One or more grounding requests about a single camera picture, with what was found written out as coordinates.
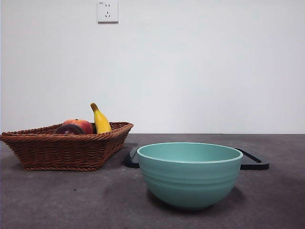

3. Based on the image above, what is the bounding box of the teal ceramic bowl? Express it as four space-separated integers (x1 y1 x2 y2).
136 142 244 211

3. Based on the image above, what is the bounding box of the dark purple plum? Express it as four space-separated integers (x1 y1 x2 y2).
53 125 84 135

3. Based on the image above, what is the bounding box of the yellow banana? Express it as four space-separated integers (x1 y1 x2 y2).
90 103 112 134

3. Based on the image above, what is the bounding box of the red yellow apple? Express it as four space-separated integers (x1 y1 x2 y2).
62 118 94 135

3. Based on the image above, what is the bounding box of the brown wicker basket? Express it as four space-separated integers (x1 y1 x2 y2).
0 122 134 172

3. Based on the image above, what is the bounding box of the dark rectangular tray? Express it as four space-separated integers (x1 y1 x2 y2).
122 146 270 170

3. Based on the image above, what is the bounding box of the white wall socket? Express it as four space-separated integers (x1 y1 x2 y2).
97 0 119 24

